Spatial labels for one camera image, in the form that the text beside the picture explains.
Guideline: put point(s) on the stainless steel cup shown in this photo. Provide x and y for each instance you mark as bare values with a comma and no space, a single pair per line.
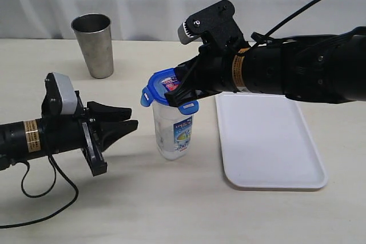
94,36

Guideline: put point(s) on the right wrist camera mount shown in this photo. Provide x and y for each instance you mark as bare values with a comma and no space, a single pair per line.
214,24

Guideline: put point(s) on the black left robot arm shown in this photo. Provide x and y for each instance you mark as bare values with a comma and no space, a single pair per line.
21,141

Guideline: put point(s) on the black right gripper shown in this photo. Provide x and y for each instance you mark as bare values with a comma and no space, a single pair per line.
207,74

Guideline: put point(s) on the clear plastic container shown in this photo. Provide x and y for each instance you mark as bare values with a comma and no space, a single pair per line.
173,131

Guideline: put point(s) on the blue plastic lid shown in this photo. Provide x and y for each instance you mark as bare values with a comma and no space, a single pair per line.
153,93

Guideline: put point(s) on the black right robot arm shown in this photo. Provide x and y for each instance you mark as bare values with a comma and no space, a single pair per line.
308,68

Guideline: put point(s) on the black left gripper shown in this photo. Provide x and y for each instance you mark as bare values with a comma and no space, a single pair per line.
66,132

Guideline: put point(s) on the white rectangular tray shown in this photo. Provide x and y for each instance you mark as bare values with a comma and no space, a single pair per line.
266,144

